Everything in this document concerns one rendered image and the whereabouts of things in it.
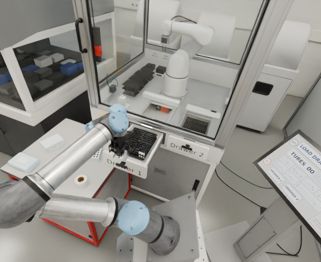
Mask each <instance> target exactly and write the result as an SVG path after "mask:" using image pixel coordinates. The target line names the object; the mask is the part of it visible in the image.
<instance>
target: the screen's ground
mask: <svg viewBox="0 0 321 262"><path fill-rule="evenodd" d="M294 137H295V139H297V140H298V141H299V142H300V143H302V142H303V141H305V142H306V143H307V144H308V145H309V146H310V147H312V148H313V149H314V150H315V151H316V152H318V153H319V154H320V155H321V152H320V151H318V150H317V149H316V148H315V147H314V146H312V145H311V144H310V143H309V142H308V141H306V140H305V139H304V138H303V137H302V136H300V135H299V134H297V135H296V136H294ZM284 154H285V155H287V156H288V157H289V158H290V159H291V160H292V161H293V162H294V163H295V164H296V166H297V167H298V168H299V169H301V170H302V171H303V172H304V173H305V174H306V175H307V176H308V177H309V178H310V179H311V180H312V181H313V182H314V183H315V184H316V185H317V186H318V187H319V188H320V189H321V186H320V185H319V184H318V183H317V182H316V181H315V180H314V179H313V178H311V177H310V176H309V175H308V174H307V173H306V172H305V171H304V169H305V168H307V167H308V166H310V165H312V166H314V167H315V168H316V169H317V170H318V171H319V172H320V173H321V170H320V169H319V168H318V167H317V166H316V165H314V164H313V163H312V162H311V161H310V160H309V159H308V158H307V157H306V156H305V155H303V154H302V153H301V152H300V151H299V150H298V149H297V148H296V147H294V148H293V147H292V146H291V145H290V144H289V143H288V142H286V143H285V144H284V145H282V146H281V147H279V148H278V149H277V150H275V151H274V152H272V153H271V154H270V155H268V157H269V158H270V159H271V160H272V161H273V162H275V161H276V160H277V159H279V158H280V157H282V156H283V155H284ZM258 164H259V166H260V167H261V168H262V169H263V170H264V171H265V173H266V174H267V175H268V176H269V177H270V178H271V180H272V181H273V182H274V183H275V184H276V185H277V187H278V188H279V189H280V191H281V192H282V193H283V194H284V195H285V196H286V198H287V199H288V200H289V201H290V202H291V203H292V205H293V206H294V207H295V208H296V209H297V210H298V212H299V213H300V214H301V215H302V216H303V217H304V219H305V220H306V221H307V222H308V223H309V224H310V226H311V227H312V228H313V229H314V230H315V231H316V233H317V234H318V235H319V236H320V237H321V212H319V213H318V212H317V210H316V209H315V208H314V207H313V206H312V205H311V204H310V203H309V202H308V201H307V200H306V199H305V197H304V196H303V195H302V194H301V193H300V192H299V191H298V190H297V189H296V188H295V187H294V186H293V185H292V183H291V182H290V181H289V180H288V179H287V178H286V177H285V176H284V175H283V174H282V173H281V172H280V170H279V169H278V168H277V167H276V166H275V165H274V164H273V163H271V164H270V165H268V166H266V165H265V164H264V163H263V162H262V160H261V161H260V162H259V163H258ZM273 166H274V167H275V168H276V169H277V170H278V171H279V172H280V173H281V174H282V175H283V176H284V178H285V179H286V181H284V182H282V183H281V184H280V185H278V184H277V183H276V181H275V180H274V179H273V178H272V177H271V176H270V174H269V173H268V172H267V170H268V169H270V168H271V167H273ZM287 183H290V184H291V185H292V186H293V187H294V188H295V190H296V191H297V192H298V193H299V194H300V195H301V196H302V197H303V199H302V200H301V201H299V202H297V203H295V204H294V202H293V201H292V200H291V199H290V198H289V196H288V195H287V194H286V193H285V192H284V191H283V190H282V188H281V187H282V186H284V185H285V184H287Z"/></svg>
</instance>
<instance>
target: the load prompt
mask: <svg viewBox="0 0 321 262"><path fill-rule="evenodd" d="M296 148H297V149H298V150H299V151H300V152H301V153H302V154H303V155H305V156H306V157H307V158H308V159H309V160H310V161H311V162H312V163H313V164H314V165H316V166H317V167H318V168H319V169H320V170H321V155H320V154H319V153H318V152H316V151H315V150H314V149H313V148H312V147H310V146H309V145H308V144H307V143H306V142H305V141H303V142H302V143H300V144H299V145H297V146H296Z"/></svg>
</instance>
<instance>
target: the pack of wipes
mask: <svg viewBox="0 0 321 262"><path fill-rule="evenodd" d="M8 164H9V165H10V166H12V167H14V168H16V169H19V170H21V171H23V172H26V173H29V172H30V171H31V170H32V169H34V168H35V167H36V166H37V165H38V164H39V160H38V159H36V158H34V157H32V156H29V155H26V154H24V153H21V152H19V153H18V154H17V155H15V156H14V157H13V158H12V159H10V160H9V161H8Z"/></svg>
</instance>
